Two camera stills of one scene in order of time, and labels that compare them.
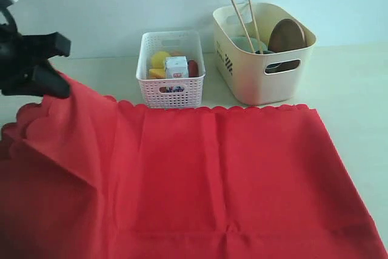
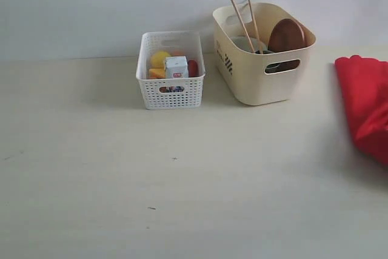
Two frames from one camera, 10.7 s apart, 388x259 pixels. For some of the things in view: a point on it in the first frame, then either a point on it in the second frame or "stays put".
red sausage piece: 193,71 stays put
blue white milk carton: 176,67 stays put
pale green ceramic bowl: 242,42 stays put
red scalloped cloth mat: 90,177 to 364,82
